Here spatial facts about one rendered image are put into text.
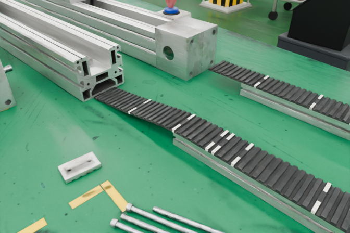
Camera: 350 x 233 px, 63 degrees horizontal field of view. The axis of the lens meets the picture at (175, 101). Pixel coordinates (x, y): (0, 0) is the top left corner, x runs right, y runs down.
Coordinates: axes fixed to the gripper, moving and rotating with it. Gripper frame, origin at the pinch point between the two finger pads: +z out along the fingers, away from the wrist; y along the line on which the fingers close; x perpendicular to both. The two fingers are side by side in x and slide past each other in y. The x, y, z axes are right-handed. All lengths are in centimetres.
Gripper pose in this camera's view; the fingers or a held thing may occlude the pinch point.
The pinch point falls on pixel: (170, 4)
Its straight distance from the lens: 82.3
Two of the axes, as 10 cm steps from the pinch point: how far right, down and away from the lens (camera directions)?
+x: 7.4, 3.8, -5.6
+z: -0.1, 8.3, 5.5
